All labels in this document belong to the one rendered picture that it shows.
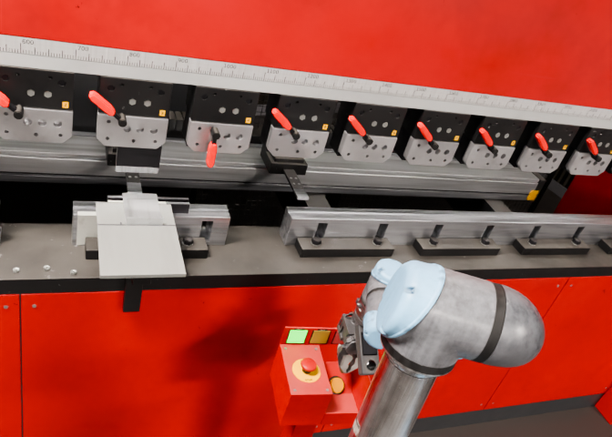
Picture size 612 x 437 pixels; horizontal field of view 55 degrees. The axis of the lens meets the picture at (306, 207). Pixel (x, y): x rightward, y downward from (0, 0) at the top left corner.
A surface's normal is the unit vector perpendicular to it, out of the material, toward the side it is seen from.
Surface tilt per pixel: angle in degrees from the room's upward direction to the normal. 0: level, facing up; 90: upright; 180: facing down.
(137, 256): 0
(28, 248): 0
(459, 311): 48
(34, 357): 90
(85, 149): 0
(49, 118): 90
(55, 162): 90
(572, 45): 90
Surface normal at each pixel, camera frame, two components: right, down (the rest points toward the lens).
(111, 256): 0.25, -0.81
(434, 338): -0.11, 0.42
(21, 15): 0.30, 0.59
